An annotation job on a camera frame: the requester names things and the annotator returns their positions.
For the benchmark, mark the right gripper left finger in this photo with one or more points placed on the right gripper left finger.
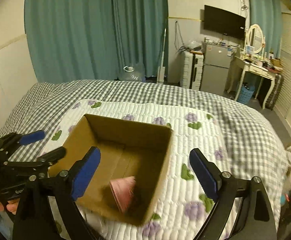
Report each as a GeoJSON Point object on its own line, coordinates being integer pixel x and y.
{"type": "Point", "coordinates": [34, 218]}

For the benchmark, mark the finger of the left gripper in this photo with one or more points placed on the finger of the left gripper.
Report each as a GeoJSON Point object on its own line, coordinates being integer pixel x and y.
{"type": "Point", "coordinates": [12, 141]}
{"type": "Point", "coordinates": [53, 156]}

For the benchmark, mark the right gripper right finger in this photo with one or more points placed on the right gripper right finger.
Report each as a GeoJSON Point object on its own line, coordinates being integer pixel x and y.
{"type": "Point", "coordinates": [254, 220]}

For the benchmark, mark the person's left hand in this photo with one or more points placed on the person's left hand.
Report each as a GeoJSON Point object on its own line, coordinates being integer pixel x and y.
{"type": "Point", "coordinates": [11, 206]}

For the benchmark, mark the white floral quilted mat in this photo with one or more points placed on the white floral quilted mat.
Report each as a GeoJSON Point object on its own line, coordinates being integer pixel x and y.
{"type": "Point", "coordinates": [183, 206]}

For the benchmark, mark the brown cardboard box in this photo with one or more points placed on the brown cardboard box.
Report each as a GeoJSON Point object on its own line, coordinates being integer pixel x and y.
{"type": "Point", "coordinates": [127, 149]}

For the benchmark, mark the clear water jug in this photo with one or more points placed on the clear water jug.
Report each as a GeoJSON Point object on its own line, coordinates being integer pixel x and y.
{"type": "Point", "coordinates": [134, 72]}

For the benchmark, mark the blue laundry basket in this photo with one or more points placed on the blue laundry basket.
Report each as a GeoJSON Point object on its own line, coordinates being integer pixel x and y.
{"type": "Point", "coordinates": [247, 91]}

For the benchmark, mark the green curtain left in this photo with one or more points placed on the green curtain left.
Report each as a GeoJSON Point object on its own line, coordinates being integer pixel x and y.
{"type": "Point", "coordinates": [94, 39]}

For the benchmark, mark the green curtain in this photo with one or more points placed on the green curtain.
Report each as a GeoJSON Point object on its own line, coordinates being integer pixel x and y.
{"type": "Point", "coordinates": [94, 39]}
{"type": "Point", "coordinates": [268, 15]}

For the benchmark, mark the white floor mop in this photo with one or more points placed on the white floor mop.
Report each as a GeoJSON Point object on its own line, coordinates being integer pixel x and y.
{"type": "Point", "coordinates": [161, 68]}

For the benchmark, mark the white dressing table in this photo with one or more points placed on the white dressing table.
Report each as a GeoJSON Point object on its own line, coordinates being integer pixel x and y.
{"type": "Point", "coordinates": [255, 71]}

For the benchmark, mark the silver mini fridge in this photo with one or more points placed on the silver mini fridge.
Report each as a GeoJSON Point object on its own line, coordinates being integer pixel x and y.
{"type": "Point", "coordinates": [217, 60]}

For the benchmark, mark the white suitcase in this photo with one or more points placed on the white suitcase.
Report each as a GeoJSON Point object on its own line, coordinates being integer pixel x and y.
{"type": "Point", "coordinates": [191, 70]}

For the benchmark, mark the green curtain right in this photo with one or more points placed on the green curtain right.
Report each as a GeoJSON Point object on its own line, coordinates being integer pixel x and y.
{"type": "Point", "coordinates": [268, 15]}

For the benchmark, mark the black wall television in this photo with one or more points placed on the black wall television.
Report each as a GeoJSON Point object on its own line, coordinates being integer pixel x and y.
{"type": "Point", "coordinates": [224, 22]}

